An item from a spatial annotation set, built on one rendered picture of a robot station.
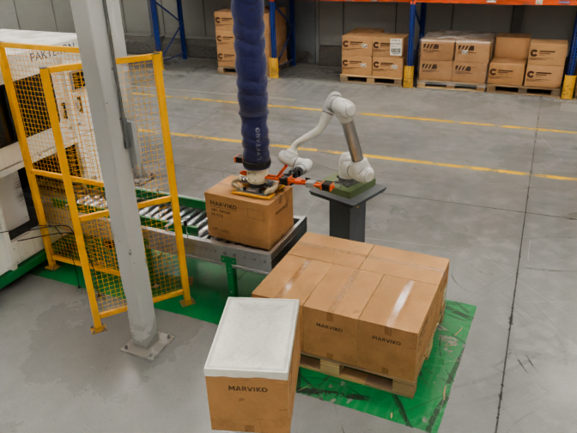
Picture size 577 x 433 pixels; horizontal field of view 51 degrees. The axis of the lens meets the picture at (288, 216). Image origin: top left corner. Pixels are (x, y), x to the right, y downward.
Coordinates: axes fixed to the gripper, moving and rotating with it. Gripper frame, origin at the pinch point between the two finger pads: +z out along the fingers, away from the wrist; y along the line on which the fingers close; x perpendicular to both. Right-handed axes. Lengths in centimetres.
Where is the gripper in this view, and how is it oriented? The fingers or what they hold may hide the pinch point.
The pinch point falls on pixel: (288, 179)
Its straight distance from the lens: 470.8
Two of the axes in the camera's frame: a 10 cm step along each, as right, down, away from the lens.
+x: -9.1, -1.7, 3.9
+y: 0.2, 9.0, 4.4
